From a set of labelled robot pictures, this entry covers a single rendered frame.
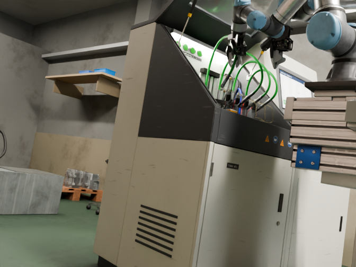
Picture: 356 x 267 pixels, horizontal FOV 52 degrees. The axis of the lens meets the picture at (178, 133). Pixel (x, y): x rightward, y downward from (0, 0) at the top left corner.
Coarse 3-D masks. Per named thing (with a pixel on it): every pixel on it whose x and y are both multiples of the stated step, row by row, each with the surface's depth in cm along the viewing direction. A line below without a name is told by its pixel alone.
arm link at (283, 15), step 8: (288, 0) 161; (296, 0) 159; (304, 0) 159; (280, 8) 164; (288, 8) 162; (296, 8) 162; (272, 16) 167; (280, 16) 164; (288, 16) 164; (272, 24) 166; (280, 24) 166; (264, 32) 169; (272, 32) 169; (280, 32) 170
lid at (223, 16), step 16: (176, 0) 200; (192, 0) 205; (208, 0) 207; (224, 0) 209; (256, 0) 214; (272, 0) 216; (160, 16) 208; (176, 16) 211; (192, 16) 213; (208, 16) 216; (224, 16) 220; (192, 32) 225; (208, 32) 227; (224, 32) 230; (256, 32) 238; (224, 48) 244
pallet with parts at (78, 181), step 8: (72, 176) 493; (80, 176) 498; (88, 176) 512; (96, 176) 518; (64, 184) 506; (72, 184) 490; (80, 184) 498; (88, 184) 512; (96, 184) 518; (72, 192) 489; (80, 192) 494; (88, 192) 504; (96, 192) 513; (72, 200) 486; (96, 200) 514
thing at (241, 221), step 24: (216, 144) 166; (216, 168) 166; (240, 168) 177; (264, 168) 189; (288, 168) 203; (216, 192) 167; (240, 192) 177; (264, 192) 190; (288, 192) 204; (216, 216) 167; (240, 216) 178; (264, 216) 190; (216, 240) 168; (240, 240) 178; (264, 240) 191; (216, 264) 168; (240, 264) 179; (264, 264) 192
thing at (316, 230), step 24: (264, 72) 237; (312, 72) 282; (312, 192) 219; (336, 192) 239; (312, 216) 220; (336, 216) 240; (288, 240) 205; (312, 240) 221; (336, 240) 241; (288, 264) 206; (312, 264) 222; (336, 264) 242
